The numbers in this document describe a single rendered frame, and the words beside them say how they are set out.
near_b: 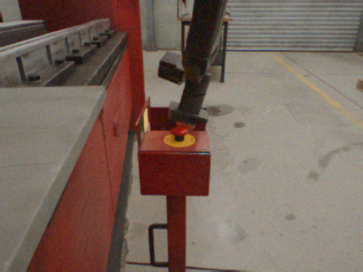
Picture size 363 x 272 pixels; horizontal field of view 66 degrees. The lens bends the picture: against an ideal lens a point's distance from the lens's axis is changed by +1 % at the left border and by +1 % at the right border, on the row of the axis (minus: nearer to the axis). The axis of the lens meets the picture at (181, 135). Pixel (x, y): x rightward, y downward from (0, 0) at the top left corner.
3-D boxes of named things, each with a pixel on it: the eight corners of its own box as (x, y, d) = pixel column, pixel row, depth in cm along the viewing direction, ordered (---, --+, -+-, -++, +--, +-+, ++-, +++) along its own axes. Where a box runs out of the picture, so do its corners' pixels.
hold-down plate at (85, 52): (83, 64, 95) (81, 55, 94) (66, 65, 95) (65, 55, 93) (97, 51, 122) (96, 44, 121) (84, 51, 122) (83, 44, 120)
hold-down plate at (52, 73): (43, 100, 59) (40, 87, 58) (15, 101, 59) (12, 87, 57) (75, 70, 86) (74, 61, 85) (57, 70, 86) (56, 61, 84)
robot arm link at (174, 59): (198, 68, 57) (215, 42, 61) (150, 50, 59) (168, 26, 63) (195, 103, 67) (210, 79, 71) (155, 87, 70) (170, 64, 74)
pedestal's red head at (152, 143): (209, 197, 64) (212, 125, 56) (140, 196, 64) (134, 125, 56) (204, 155, 82) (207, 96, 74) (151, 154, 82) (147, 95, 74)
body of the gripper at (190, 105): (168, 107, 74) (176, 80, 71) (205, 116, 75) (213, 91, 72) (167, 116, 68) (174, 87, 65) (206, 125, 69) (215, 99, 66)
